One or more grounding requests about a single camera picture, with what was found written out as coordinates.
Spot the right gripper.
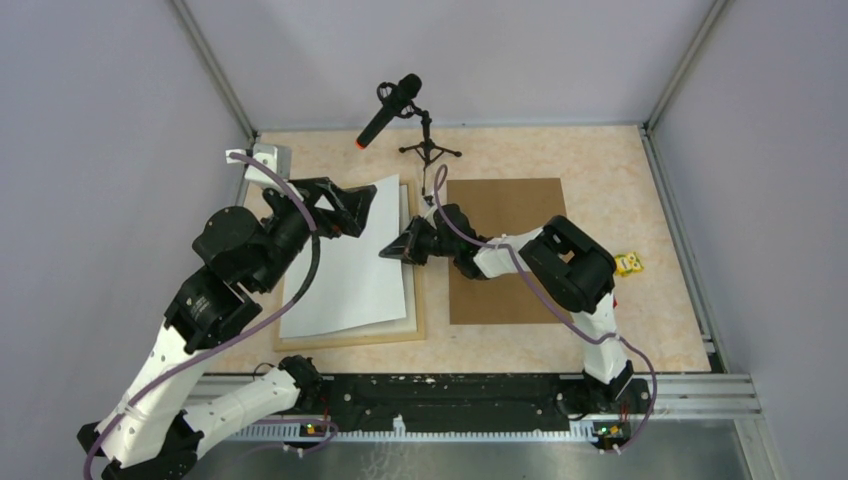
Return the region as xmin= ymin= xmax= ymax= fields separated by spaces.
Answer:
xmin=380 ymin=215 xmax=459 ymax=267

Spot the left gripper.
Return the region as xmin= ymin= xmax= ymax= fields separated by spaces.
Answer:
xmin=257 ymin=175 xmax=380 ymax=292

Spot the sunflower photo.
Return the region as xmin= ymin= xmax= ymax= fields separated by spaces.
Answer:
xmin=278 ymin=174 xmax=414 ymax=339

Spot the brown backing board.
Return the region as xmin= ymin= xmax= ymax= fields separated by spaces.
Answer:
xmin=441 ymin=178 xmax=566 ymax=326

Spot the wooden picture frame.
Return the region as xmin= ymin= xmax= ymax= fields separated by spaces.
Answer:
xmin=272 ymin=178 xmax=428 ymax=354

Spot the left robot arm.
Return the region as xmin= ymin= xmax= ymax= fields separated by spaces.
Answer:
xmin=77 ymin=177 xmax=377 ymax=479

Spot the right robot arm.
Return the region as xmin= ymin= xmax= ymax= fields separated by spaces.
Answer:
xmin=379 ymin=203 xmax=651 ymax=417

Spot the black tripod stand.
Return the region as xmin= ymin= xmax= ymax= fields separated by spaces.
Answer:
xmin=398 ymin=104 xmax=463 ymax=199

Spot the black microphone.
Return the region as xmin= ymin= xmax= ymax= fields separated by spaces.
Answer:
xmin=355 ymin=73 xmax=422 ymax=149

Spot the yellow toy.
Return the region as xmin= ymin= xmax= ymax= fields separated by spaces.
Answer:
xmin=614 ymin=251 xmax=644 ymax=277

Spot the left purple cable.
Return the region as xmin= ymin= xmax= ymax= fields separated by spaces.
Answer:
xmin=80 ymin=152 xmax=340 ymax=480

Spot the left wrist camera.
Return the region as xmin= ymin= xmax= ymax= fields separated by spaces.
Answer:
xmin=225 ymin=143 xmax=292 ymax=188

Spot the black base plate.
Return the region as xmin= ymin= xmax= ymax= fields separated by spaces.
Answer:
xmin=284 ymin=374 xmax=650 ymax=433

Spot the aluminium rail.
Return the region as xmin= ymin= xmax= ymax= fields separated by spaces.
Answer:
xmin=185 ymin=374 xmax=763 ymax=446

